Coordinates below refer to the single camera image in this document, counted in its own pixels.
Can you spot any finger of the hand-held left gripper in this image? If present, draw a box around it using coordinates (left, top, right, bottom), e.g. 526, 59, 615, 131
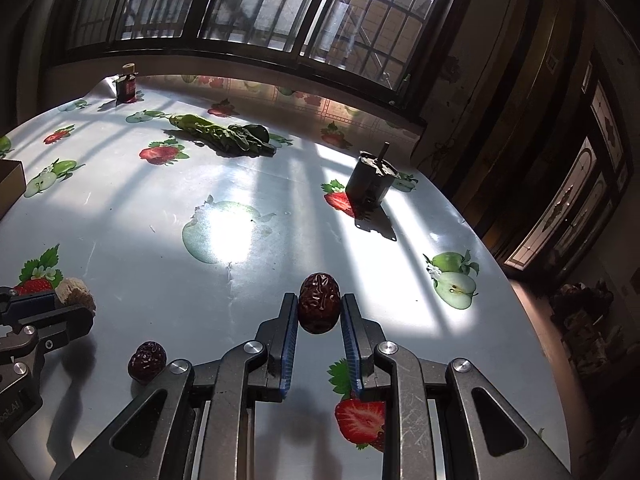
0, 304, 96, 361
0, 286, 60, 328

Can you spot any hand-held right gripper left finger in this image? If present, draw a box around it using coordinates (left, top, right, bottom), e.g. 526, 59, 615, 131
55, 292, 301, 480

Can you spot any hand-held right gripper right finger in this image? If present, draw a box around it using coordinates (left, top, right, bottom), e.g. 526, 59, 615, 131
340, 292, 576, 480

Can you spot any beige dried root chunk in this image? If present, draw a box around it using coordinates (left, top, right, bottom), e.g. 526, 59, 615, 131
54, 276, 97, 313

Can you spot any dried red date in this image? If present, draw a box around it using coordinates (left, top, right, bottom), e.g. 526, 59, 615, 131
127, 341, 167, 382
298, 272, 342, 335

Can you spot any brown cardboard box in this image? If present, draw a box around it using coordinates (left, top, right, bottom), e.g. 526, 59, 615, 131
0, 160, 26, 221

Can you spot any black electric motor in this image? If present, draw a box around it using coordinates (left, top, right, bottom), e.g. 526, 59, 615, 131
345, 141, 401, 213

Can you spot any green leafy vegetable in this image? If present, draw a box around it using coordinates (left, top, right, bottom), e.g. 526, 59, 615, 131
167, 112, 278, 156

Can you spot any small dark red jar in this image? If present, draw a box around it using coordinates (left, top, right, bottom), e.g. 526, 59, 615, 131
114, 62, 138, 103

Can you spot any glass panel door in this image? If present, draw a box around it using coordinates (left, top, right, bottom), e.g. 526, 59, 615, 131
500, 50, 636, 281

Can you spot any barred window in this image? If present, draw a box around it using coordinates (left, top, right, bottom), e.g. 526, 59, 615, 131
45, 0, 451, 126

